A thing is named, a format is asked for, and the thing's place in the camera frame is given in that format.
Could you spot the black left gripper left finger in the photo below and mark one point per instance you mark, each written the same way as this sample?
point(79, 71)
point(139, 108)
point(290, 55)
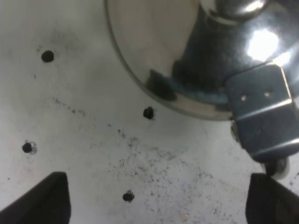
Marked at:
point(46, 203)

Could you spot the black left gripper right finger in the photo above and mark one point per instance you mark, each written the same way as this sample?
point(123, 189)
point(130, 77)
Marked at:
point(269, 202)

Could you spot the stainless steel teapot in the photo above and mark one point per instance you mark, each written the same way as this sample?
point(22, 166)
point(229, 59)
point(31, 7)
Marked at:
point(235, 60)

